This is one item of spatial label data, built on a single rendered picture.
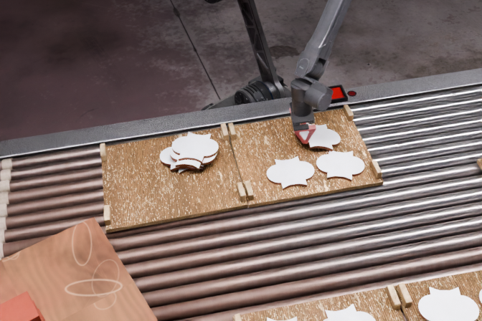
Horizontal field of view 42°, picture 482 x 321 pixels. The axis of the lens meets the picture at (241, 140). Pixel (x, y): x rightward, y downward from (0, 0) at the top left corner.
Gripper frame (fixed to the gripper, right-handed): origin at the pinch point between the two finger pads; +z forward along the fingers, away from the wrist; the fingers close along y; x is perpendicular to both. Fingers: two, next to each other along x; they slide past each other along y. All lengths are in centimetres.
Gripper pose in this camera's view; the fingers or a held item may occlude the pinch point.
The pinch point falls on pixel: (303, 134)
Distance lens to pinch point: 200.7
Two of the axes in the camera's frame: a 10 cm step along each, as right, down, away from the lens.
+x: -9.9, 1.3, 0.2
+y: -0.6, -6.4, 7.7
